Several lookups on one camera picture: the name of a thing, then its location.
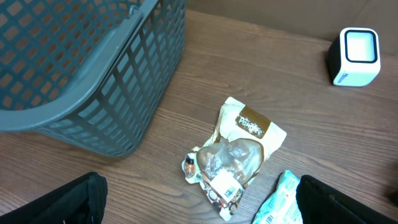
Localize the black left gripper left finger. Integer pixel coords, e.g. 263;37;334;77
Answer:
1;172;108;224

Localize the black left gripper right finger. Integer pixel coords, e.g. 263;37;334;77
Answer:
296;175;397;224

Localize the white green snack package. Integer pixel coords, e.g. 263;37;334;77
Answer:
253;170;303;224

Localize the brown labelled food package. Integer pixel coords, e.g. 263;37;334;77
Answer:
182;97;287;222

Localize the white barcode scanner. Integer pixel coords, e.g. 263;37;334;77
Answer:
326;27;381;87

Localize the grey plastic mesh basket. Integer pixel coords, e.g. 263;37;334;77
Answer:
1;0;186;157

